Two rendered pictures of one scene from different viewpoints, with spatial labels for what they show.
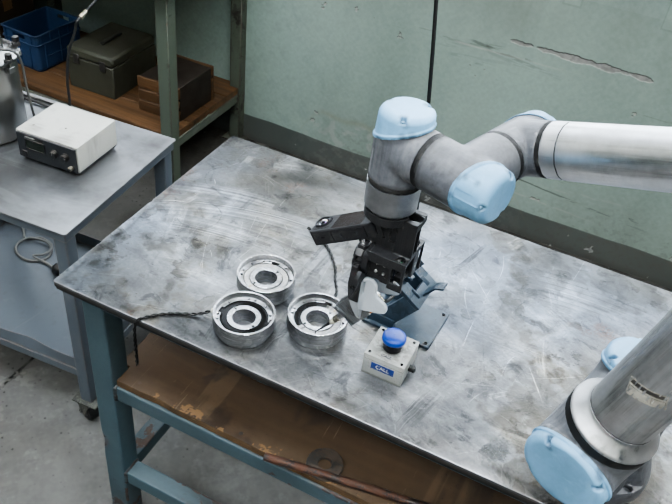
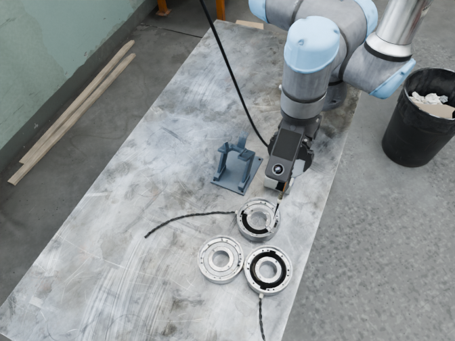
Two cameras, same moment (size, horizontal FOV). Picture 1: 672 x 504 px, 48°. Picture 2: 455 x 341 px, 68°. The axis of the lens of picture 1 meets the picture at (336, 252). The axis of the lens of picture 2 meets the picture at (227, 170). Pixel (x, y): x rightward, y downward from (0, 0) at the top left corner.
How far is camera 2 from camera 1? 1.02 m
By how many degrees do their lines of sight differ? 54
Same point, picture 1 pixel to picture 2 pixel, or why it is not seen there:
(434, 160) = (352, 31)
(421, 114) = (323, 21)
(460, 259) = (175, 139)
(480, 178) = (370, 8)
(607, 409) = (411, 35)
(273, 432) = not seen: hidden behind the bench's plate
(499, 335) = (242, 124)
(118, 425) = not seen: outside the picture
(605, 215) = (22, 106)
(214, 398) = not seen: hidden behind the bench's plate
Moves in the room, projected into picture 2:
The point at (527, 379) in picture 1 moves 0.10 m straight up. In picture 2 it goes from (274, 114) to (277, 90)
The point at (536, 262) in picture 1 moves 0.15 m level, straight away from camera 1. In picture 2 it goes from (174, 101) to (134, 91)
